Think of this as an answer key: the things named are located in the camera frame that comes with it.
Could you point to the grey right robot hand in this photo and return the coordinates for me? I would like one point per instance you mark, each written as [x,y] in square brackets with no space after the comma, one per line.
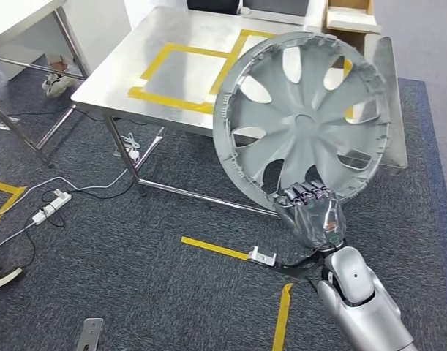
[315,218]

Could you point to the silver plastic wheel hubcap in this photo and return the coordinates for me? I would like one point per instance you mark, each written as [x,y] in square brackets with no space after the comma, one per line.
[303,121]

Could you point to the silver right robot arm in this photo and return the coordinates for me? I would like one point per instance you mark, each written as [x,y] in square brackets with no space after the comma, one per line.
[358,300]

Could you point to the yellow tape on workbench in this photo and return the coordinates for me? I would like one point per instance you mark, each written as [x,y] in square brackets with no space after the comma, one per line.
[172,100]

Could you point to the stainless steel workbench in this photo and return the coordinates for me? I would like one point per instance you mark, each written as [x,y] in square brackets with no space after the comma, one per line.
[117,82]

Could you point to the yellow floor tape strip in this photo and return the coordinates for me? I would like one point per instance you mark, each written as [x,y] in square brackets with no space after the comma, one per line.
[281,319]
[216,248]

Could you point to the white foam tray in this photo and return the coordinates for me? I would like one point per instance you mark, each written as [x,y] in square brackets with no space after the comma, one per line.
[355,22]

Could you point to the dark grey laptop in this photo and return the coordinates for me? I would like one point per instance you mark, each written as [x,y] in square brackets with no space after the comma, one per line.
[281,6]

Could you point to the white power strip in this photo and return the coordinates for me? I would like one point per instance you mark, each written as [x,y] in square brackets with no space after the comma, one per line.
[51,208]

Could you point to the white desk with steel legs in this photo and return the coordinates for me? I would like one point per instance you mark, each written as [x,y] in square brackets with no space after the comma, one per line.
[11,19]

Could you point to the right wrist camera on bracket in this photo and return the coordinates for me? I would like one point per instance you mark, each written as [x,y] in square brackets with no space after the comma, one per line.
[263,257]

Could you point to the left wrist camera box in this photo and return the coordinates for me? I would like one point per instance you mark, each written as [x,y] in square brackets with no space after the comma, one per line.
[89,334]

